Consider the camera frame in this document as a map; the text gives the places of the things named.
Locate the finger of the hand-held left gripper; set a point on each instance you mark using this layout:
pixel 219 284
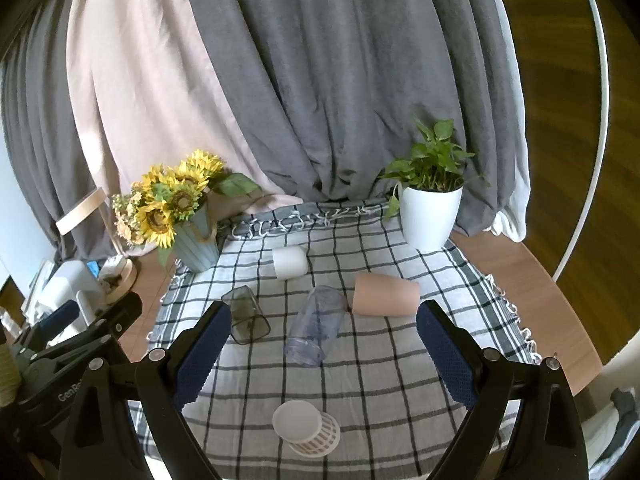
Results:
pixel 57 317
pixel 107 325

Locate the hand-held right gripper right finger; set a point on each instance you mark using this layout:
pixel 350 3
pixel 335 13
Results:
pixel 450 355

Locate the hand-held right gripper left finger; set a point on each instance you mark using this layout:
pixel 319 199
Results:
pixel 200 355

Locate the smoky grey cup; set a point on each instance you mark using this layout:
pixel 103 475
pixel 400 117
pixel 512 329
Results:
pixel 245 317

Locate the pink cup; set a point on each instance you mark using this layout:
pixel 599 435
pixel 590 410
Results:
pixel 387 295

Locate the clear plastic cup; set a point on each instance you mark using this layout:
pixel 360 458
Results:
pixel 312 325

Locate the white ribbed cup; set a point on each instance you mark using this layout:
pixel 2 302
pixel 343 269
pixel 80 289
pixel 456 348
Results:
pixel 305 427

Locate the plain white cup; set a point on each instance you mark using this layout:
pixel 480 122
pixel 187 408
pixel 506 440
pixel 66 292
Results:
pixel 290 262

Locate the white appliance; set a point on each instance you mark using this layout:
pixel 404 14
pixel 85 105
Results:
pixel 72 285

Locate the beige ribbed object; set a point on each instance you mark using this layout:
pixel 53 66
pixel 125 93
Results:
pixel 7 375

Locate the wooden desk lamp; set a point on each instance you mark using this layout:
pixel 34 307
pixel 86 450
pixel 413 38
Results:
pixel 95 240

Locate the checked tablecloth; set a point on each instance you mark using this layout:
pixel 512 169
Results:
pixel 360 390

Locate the teal ribbed vase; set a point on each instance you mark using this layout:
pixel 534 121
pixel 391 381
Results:
pixel 197 242

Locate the white plant pot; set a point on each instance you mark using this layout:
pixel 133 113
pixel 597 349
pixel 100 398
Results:
pixel 429 217

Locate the sunflower bouquet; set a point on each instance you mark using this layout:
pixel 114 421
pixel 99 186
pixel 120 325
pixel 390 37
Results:
pixel 170 200

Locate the white cloth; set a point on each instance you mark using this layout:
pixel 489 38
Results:
pixel 607 435

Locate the dark grey cloth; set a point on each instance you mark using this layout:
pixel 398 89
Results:
pixel 625 407

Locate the green potted plant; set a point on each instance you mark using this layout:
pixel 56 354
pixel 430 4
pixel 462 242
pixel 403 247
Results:
pixel 430 162

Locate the white sheer curtain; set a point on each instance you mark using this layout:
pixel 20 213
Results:
pixel 512 160

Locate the pink curtain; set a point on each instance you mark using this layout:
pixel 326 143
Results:
pixel 150 110

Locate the grey curtain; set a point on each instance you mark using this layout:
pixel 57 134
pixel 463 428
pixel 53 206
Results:
pixel 360 80

